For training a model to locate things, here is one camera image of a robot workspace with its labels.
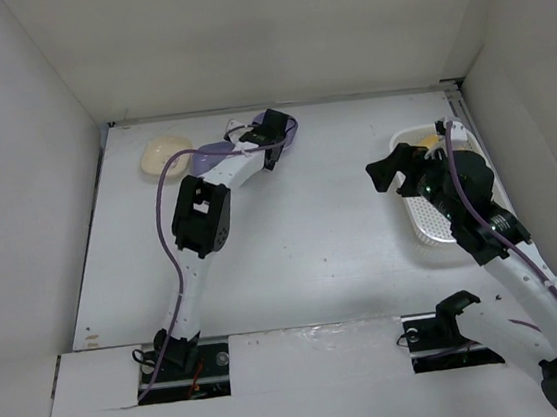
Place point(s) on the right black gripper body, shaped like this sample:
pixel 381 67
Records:
pixel 431 183

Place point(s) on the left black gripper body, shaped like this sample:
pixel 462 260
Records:
pixel 273 163

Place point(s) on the purple panda plate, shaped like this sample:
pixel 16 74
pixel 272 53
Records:
pixel 209 156
pixel 291 127

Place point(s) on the yellow panda plate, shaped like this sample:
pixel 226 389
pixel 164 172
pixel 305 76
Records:
pixel 429 141

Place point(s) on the cream panda plate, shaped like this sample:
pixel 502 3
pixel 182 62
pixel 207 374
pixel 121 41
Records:
pixel 159 151

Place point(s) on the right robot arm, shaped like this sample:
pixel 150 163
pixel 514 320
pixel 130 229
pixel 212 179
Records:
pixel 458 183

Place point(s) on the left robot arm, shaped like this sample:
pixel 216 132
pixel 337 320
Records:
pixel 201 221

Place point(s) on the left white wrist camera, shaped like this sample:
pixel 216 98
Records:
pixel 235 129

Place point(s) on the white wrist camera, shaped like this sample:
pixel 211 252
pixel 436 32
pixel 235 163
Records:
pixel 235 129
pixel 452 134

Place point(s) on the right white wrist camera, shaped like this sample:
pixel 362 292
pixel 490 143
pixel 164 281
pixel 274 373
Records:
pixel 452 134

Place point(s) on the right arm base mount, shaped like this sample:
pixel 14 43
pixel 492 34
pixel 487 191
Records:
pixel 435 343

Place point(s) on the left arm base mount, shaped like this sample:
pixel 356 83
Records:
pixel 199 372

